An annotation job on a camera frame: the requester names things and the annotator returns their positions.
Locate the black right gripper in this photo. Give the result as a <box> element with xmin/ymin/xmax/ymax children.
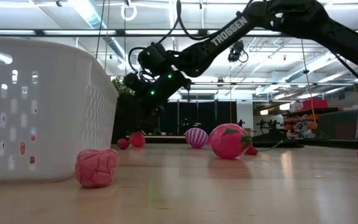
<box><xmin>124</xmin><ymin>70</ymin><xmax>193</xmax><ymax>115</ymax></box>

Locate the red toy strawberry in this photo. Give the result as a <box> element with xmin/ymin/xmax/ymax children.
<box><xmin>128</xmin><ymin>131</ymin><xmax>147</xmax><ymax>148</ymax></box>

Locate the purple striped toy fruit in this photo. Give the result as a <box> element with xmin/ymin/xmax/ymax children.
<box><xmin>184</xmin><ymin>127</ymin><xmax>209</xmax><ymax>149</ymax></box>

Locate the dark red toy cherry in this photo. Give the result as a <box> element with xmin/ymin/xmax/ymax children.
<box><xmin>117</xmin><ymin>138</ymin><xmax>131</xmax><ymax>150</ymax></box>

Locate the pink toy dragon fruit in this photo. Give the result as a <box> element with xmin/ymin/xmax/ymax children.
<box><xmin>208</xmin><ymin>123</ymin><xmax>254</xmax><ymax>160</ymax></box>

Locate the pink lumpy toy fruit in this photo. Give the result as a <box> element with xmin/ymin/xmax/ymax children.
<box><xmin>75</xmin><ymin>148</ymin><xmax>120</xmax><ymax>189</ymax></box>

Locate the white perforated plastic basket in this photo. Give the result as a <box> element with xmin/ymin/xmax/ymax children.
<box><xmin>0</xmin><ymin>35</ymin><xmax>120</xmax><ymax>183</ymax></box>

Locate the small red berry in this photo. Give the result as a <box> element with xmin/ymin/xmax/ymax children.
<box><xmin>244</xmin><ymin>139</ymin><xmax>284</xmax><ymax>156</ymax></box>

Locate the small red toy fruit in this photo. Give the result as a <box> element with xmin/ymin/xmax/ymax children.
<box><xmin>19</xmin><ymin>134</ymin><xmax>37</xmax><ymax>165</ymax></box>

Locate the green artificial potted plant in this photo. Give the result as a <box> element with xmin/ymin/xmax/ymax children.
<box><xmin>112</xmin><ymin>76</ymin><xmax>155</xmax><ymax>144</ymax></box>

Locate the black curtain partition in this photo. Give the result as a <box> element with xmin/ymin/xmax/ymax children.
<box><xmin>160</xmin><ymin>101</ymin><xmax>238</xmax><ymax>138</ymax></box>

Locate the red storage shelf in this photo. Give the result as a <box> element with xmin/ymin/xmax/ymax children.
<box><xmin>283</xmin><ymin>98</ymin><xmax>341</xmax><ymax>139</ymax></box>

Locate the dark grey panel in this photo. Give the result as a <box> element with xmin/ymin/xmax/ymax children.
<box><xmin>316</xmin><ymin>108</ymin><xmax>358</xmax><ymax>141</ymax></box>

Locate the white cable ring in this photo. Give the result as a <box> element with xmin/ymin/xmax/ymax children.
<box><xmin>120</xmin><ymin>1</ymin><xmax>139</xmax><ymax>22</ymax></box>

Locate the black hanging camera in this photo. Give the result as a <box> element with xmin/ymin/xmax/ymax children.
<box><xmin>227</xmin><ymin>40</ymin><xmax>249</xmax><ymax>63</ymax></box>

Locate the black aluminium rig frame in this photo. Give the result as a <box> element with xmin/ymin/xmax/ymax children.
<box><xmin>0</xmin><ymin>29</ymin><xmax>358</xmax><ymax>149</ymax></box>

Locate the orange hanging cable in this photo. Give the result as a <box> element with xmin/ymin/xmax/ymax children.
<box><xmin>300</xmin><ymin>39</ymin><xmax>318</xmax><ymax>130</ymax></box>

